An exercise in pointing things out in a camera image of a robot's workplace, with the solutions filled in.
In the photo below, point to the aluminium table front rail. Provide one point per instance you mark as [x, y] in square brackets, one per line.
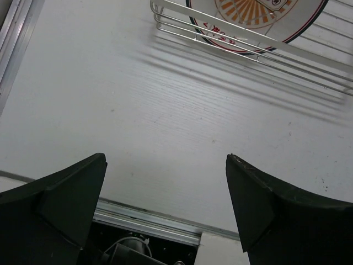
[156, 224]

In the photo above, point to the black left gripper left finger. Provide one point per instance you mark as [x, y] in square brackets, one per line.
[47, 221]

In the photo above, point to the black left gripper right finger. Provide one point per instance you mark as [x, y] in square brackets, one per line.
[279, 223]

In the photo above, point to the white front board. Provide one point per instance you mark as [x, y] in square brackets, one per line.
[218, 250]

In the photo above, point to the orange sunburst patterned plate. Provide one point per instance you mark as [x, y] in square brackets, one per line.
[280, 20]

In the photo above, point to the silver wire dish rack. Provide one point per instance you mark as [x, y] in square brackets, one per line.
[284, 60]

